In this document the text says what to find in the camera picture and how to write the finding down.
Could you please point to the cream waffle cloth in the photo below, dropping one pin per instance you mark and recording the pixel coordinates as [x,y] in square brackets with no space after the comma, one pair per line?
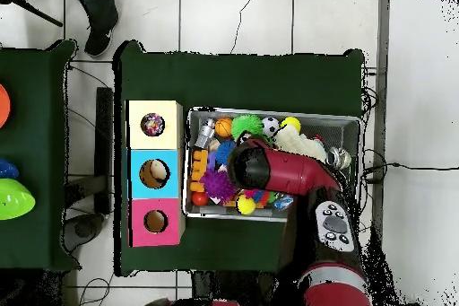
[297,142]

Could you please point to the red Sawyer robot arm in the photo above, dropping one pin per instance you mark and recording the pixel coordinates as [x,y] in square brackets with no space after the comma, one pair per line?
[287,173]

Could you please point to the shallow mesh bin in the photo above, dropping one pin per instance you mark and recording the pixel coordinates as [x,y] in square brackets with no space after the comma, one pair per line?
[195,115]

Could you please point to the wooden box with three holes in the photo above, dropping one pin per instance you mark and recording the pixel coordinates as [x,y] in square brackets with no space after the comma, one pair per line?
[172,108]

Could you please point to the blue spiky ball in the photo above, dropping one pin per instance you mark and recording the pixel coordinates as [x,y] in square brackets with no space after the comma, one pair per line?
[225,151]

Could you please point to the small orange basketball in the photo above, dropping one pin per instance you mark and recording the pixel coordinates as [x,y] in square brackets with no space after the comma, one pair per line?
[224,126]

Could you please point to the green spiky puffer toy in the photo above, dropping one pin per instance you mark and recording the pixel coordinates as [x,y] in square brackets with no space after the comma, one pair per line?
[246,126]

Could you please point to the orange building block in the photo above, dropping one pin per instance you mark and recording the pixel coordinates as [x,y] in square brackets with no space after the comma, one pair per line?
[198,166]

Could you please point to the purple spiky toy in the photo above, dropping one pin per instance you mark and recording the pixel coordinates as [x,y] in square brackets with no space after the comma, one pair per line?
[218,185]

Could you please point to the small soccer ball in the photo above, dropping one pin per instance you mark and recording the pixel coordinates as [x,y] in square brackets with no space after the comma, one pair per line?
[270,126]

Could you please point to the plain yellow ball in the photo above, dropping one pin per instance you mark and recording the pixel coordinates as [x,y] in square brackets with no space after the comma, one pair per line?
[292,123]

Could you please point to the dark green table cloth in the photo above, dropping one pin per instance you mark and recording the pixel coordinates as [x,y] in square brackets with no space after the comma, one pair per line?
[251,80]
[36,123]

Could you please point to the person's leg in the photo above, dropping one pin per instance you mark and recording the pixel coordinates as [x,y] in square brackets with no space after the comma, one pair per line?
[100,15]

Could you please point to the bright green bowl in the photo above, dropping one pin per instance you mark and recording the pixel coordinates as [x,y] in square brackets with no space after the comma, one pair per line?
[14,200]

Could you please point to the blue rounded object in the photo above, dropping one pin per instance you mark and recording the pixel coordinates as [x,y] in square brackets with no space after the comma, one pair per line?
[7,169]

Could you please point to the orange disc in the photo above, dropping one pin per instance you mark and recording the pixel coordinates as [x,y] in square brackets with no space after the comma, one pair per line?
[3,106]

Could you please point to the black rod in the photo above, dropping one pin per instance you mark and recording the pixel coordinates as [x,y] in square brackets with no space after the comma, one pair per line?
[36,11]

